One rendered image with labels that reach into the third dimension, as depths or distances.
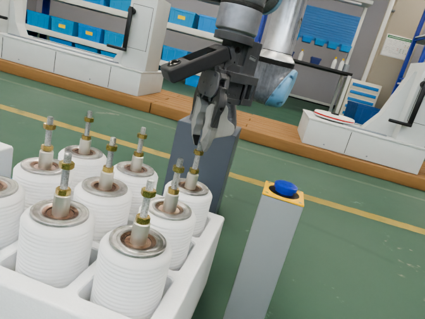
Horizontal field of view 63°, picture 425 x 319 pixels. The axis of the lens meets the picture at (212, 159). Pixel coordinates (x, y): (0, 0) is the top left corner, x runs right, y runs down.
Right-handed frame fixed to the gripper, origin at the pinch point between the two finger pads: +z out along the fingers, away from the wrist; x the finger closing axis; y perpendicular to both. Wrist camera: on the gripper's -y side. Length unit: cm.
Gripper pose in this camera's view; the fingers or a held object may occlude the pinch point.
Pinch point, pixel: (197, 141)
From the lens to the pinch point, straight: 65.2
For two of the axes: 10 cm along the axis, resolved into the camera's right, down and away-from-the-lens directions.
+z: -2.4, 9.3, 2.8
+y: 8.6, 0.7, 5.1
